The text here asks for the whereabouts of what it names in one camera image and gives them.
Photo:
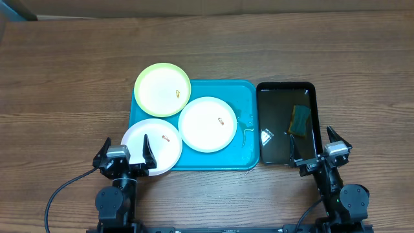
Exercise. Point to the yellow-green plate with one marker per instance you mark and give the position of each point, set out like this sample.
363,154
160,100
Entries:
162,89

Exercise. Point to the white plate with ketchup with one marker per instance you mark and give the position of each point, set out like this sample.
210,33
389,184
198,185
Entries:
164,140

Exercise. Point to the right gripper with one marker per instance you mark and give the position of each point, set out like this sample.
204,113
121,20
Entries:
314,161

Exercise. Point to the black water tray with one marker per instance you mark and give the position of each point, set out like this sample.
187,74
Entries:
275,102

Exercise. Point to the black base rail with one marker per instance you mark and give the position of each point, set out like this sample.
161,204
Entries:
226,229

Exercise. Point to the green yellow sponge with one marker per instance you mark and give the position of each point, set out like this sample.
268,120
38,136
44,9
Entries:
298,121

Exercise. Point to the teal plastic tray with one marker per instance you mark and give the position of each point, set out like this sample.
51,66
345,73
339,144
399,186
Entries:
243,151

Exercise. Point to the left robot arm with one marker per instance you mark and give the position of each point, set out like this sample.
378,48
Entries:
116,203

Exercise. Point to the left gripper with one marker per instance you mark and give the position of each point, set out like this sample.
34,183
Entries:
151,162

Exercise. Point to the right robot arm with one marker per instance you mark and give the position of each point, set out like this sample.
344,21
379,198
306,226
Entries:
345,205

